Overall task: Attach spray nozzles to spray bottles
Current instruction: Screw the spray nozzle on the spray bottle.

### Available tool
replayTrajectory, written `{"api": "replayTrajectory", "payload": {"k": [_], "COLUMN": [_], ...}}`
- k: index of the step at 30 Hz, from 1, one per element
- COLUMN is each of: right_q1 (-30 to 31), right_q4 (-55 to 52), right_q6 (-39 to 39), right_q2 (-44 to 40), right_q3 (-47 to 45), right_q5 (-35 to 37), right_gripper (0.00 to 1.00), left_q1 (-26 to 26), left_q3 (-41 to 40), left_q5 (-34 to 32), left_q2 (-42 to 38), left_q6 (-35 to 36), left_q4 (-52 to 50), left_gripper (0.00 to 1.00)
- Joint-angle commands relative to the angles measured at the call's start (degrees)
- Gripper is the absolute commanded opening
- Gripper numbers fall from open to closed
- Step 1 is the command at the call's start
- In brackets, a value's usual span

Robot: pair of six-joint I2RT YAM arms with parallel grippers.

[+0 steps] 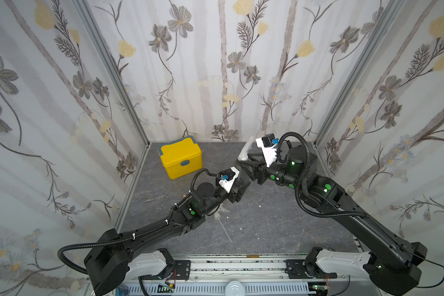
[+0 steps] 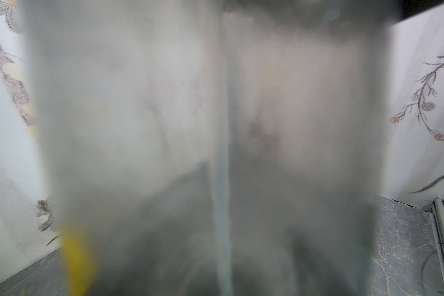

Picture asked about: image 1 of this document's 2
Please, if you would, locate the clear spray nozzle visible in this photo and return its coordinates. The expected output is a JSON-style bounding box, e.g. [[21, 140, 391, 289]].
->
[[238, 136, 255, 161], [213, 205, 233, 243]]

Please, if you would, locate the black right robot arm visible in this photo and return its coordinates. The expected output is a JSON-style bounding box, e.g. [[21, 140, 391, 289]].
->
[[247, 145, 427, 296]]

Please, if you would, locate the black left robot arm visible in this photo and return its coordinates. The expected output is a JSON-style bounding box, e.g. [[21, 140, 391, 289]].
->
[[84, 168, 252, 296]]

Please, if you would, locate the yellow plastic storage box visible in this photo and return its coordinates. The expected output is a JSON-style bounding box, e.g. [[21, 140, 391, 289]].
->
[[159, 136, 203, 180]]

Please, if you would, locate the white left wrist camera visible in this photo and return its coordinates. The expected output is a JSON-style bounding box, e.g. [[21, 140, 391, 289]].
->
[[216, 166, 240, 194]]

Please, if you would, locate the black corrugated right cable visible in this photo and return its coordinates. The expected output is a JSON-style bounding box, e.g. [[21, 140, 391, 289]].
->
[[276, 131, 367, 219]]

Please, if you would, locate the black corrugated cable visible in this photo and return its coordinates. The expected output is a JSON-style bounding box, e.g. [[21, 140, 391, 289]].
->
[[57, 221, 171, 275], [276, 131, 367, 219]]

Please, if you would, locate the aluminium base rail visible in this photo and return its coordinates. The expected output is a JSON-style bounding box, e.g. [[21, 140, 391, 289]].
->
[[124, 254, 383, 296]]

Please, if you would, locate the black corrugated left cable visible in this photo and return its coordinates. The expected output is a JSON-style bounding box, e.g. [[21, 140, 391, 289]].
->
[[57, 221, 171, 275]]

